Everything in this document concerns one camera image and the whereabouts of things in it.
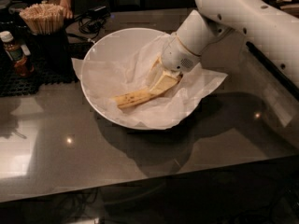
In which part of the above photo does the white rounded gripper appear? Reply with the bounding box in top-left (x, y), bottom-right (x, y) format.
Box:
top-left (146, 36), bottom-right (200, 95)

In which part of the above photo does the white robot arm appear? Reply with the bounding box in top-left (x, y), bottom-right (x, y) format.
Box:
top-left (147, 0), bottom-right (299, 96)

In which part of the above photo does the white bowl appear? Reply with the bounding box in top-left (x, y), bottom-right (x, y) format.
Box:
top-left (79, 27), bottom-right (204, 131)

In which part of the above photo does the person's hand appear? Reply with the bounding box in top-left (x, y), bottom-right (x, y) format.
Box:
top-left (60, 1), bottom-right (73, 20)

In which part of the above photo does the white wax paper sheet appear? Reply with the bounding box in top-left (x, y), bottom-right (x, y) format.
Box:
top-left (71, 32), bottom-right (229, 131)

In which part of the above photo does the black power adapter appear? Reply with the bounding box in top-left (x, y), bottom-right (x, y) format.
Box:
top-left (87, 6), bottom-right (110, 19)

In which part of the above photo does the black chopstick holder cup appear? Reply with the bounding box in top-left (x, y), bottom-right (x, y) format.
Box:
top-left (35, 28), bottom-right (73, 75)

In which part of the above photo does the bundle of wooden chopsticks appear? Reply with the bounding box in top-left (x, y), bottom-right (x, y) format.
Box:
top-left (20, 4), bottom-right (64, 35)

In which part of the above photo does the brown sauce bottle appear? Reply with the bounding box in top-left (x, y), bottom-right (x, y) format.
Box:
top-left (0, 31), bottom-right (35, 77)

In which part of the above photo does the black rubber grid mat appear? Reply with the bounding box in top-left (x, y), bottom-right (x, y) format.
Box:
top-left (0, 44), bottom-right (78, 97)

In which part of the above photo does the dark lidded jar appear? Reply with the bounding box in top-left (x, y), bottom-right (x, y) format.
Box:
top-left (0, 0), bottom-right (28, 32)

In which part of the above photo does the black cable bundle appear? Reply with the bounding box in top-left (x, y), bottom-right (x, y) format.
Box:
top-left (64, 12), bottom-right (107, 44)

